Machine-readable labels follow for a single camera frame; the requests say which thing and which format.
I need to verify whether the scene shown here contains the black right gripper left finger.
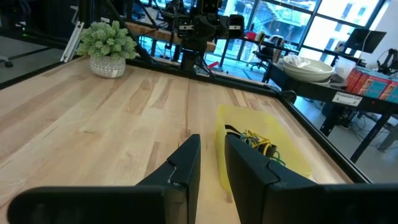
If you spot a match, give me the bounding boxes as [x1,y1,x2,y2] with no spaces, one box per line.
[7,134,201,224]

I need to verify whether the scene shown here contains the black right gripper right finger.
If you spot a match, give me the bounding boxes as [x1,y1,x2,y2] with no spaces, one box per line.
[224,134,398,224]

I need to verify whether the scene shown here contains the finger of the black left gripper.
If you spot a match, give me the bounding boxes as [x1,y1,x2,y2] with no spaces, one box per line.
[177,15,194,38]
[229,14,246,39]

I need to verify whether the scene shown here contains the green rubber band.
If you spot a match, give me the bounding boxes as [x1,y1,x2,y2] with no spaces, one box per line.
[269,151,286,166]

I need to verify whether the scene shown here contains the yellow rubber band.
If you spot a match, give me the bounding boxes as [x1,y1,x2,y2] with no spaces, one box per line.
[241,129,274,156]

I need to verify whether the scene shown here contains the green rubber bands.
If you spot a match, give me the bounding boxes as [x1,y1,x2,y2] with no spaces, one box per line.
[224,124,246,138]

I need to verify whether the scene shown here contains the yellow plastic bin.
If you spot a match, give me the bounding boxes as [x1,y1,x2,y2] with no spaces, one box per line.
[214,104,313,194]

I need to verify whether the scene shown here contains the wooden neighbouring table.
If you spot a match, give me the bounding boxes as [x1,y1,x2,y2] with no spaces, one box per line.
[125,21,218,53]

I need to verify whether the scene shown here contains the black office chair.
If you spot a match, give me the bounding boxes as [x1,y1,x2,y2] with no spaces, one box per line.
[250,46,277,72]

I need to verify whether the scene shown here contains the green artificial potted plant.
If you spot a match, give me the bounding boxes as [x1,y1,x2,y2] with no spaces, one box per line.
[75,20,138,79]

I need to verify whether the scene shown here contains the white ceramic bowl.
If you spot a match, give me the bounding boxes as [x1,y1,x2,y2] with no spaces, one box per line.
[282,55,336,84]

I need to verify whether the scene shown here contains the black utility cart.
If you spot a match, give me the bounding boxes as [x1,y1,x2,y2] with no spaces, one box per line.
[267,62,398,164]

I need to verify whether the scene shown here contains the clear plastic container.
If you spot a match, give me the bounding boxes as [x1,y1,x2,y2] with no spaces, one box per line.
[334,57,357,78]

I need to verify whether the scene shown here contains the white cart label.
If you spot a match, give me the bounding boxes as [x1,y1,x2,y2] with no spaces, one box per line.
[331,91,363,108]

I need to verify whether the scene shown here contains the black computer monitor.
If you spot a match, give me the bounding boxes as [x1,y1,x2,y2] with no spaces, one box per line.
[344,28,387,54]

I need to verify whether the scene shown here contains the orange teal cardboard boxes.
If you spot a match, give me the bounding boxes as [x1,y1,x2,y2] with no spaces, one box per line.
[346,67,398,104]

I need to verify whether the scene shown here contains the black headset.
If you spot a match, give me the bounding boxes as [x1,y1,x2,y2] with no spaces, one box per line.
[376,48,398,75]

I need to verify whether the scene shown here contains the black aluminium table frame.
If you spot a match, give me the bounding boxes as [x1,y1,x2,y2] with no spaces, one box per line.
[0,0,373,184]

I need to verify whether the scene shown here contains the white aluminium bracket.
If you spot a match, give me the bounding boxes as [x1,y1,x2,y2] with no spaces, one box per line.
[60,21,85,63]

